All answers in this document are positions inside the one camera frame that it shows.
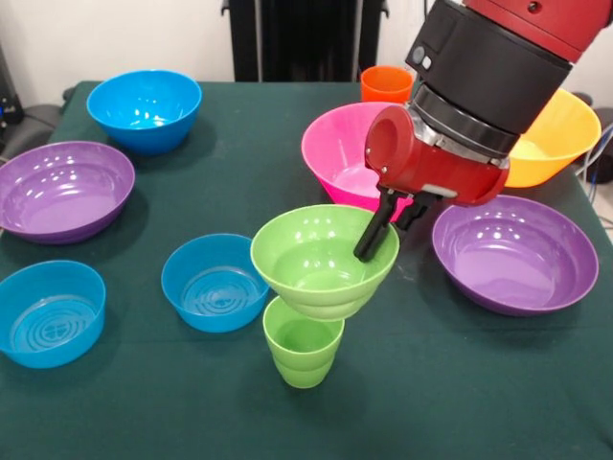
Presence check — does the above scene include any deep smooth blue bowl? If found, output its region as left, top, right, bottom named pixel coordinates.
left=85, top=69, right=203, bottom=155

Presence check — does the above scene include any pink bowl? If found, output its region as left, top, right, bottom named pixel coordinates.
left=301, top=101, right=416, bottom=224

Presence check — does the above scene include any yellow-orange bowl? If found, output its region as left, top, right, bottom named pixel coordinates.
left=502, top=88, right=602, bottom=189

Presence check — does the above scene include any blue bowl with ringed bottom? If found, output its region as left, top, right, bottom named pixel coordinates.
left=0, top=260, right=107, bottom=370
left=160, top=233, right=272, bottom=334

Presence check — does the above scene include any dark green tablecloth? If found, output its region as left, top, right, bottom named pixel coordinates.
left=0, top=80, right=613, bottom=460

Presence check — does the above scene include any light blue cable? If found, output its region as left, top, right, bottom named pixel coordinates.
left=577, top=122, right=613, bottom=186

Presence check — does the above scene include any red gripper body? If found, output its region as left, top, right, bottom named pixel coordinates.
left=364, top=104, right=511, bottom=208

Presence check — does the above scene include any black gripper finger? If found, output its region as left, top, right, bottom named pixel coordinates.
left=395, top=191, right=444, bottom=232
left=352, top=187, right=402, bottom=263

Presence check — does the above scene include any black rounded seat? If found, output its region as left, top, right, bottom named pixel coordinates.
left=9, top=102, right=64, bottom=159

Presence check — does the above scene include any green cup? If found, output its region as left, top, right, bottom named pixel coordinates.
left=261, top=295, right=346, bottom=389

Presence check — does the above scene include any orange cup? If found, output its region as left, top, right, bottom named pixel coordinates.
left=360, top=65, right=415, bottom=104

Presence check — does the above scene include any small green bowl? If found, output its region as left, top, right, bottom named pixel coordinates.
left=249, top=203, right=400, bottom=321

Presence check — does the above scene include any black equipment rack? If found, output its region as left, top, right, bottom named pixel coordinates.
left=0, top=45, right=24, bottom=145

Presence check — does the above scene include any purple bowl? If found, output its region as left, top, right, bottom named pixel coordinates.
left=431, top=194, right=600, bottom=317
left=0, top=140, right=136, bottom=245

